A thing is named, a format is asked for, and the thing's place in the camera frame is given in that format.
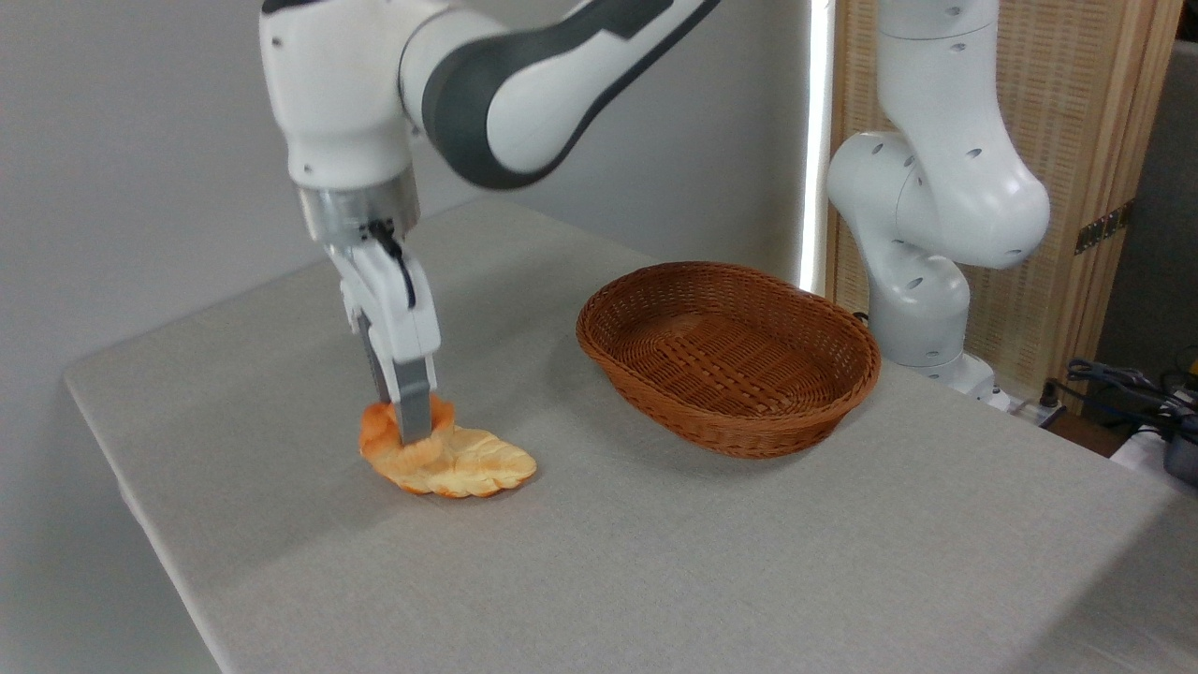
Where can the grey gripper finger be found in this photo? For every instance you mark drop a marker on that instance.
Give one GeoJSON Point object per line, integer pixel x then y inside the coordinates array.
{"type": "Point", "coordinates": [376, 360]}
{"type": "Point", "coordinates": [415, 402]}

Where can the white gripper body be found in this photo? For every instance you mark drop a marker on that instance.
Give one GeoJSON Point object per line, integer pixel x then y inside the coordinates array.
{"type": "Point", "coordinates": [398, 318]}

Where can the orange rose-shaped bread roll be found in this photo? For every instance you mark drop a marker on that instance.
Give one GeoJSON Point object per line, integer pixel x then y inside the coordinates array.
{"type": "Point", "coordinates": [379, 435]}

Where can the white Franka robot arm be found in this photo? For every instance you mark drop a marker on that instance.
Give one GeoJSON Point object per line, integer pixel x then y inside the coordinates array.
{"type": "Point", "coordinates": [328, 94]}

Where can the orange bread pastry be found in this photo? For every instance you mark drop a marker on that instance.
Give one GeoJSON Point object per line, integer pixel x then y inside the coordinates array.
{"type": "Point", "coordinates": [487, 463]}

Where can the brown wicker basket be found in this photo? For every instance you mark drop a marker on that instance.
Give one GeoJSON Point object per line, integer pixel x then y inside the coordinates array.
{"type": "Point", "coordinates": [730, 370]}

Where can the grey tablecloth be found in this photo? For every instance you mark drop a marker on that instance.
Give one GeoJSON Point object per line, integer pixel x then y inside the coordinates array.
{"type": "Point", "coordinates": [655, 562]}

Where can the white power strip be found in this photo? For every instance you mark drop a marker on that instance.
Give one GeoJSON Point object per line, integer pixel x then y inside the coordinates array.
{"type": "Point", "coordinates": [1025, 409]}

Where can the bamboo folding screen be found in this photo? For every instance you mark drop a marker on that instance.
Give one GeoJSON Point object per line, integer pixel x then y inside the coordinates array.
{"type": "Point", "coordinates": [1076, 112]}

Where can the dark metal screen hinge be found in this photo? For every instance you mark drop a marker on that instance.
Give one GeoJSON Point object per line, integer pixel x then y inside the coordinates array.
{"type": "Point", "coordinates": [1104, 227]}

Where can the grey box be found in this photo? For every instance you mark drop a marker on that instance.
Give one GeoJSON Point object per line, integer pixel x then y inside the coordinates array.
{"type": "Point", "coordinates": [1183, 454]}

